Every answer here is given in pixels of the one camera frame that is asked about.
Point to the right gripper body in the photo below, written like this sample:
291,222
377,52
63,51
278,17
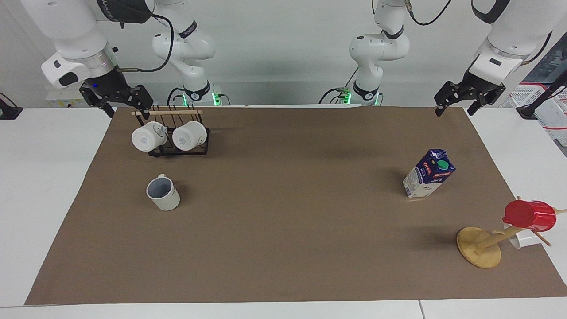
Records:
108,86

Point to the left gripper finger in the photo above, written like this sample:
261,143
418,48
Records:
486,101
447,95

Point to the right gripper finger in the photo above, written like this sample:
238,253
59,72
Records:
142,98
95,99

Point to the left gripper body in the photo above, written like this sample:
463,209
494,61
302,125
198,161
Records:
482,84

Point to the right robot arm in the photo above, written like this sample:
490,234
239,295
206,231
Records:
73,31

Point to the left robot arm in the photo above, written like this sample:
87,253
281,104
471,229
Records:
378,46

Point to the blue white milk carton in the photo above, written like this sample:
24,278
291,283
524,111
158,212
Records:
427,177

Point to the red cup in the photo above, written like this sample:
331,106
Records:
529,215

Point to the white cup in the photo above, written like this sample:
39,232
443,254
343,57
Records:
525,240

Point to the black stand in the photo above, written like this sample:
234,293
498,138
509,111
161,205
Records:
8,110
538,103

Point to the white plastic basket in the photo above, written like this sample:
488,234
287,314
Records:
553,119

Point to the grey white mug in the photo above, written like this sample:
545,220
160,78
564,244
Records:
166,200

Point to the wooden mug tree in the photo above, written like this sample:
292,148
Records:
478,248

